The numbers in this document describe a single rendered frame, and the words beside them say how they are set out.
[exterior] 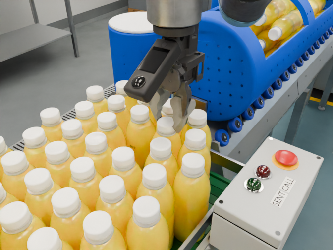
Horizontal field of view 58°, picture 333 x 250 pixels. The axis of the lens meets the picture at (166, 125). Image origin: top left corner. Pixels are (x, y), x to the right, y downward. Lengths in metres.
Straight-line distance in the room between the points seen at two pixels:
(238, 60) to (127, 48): 0.68
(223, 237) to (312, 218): 1.51
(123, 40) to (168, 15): 0.84
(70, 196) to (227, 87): 0.48
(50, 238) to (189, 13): 0.37
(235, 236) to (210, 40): 0.47
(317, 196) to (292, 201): 1.64
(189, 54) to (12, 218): 0.39
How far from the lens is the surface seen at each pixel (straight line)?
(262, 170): 0.50
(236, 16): 0.60
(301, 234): 1.90
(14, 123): 2.78
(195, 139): 0.56
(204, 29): 0.76
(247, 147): 0.93
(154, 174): 0.49
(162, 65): 0.49
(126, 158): 0.53
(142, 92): 0.47
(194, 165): 0.51
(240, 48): 0.73
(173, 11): 0.48
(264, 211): 0.46
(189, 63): 0.54
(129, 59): 1.34
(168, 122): 0.60
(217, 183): 0.76
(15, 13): 4.32
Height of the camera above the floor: 1.45
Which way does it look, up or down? 36 degrees down
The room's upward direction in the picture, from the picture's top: straight up
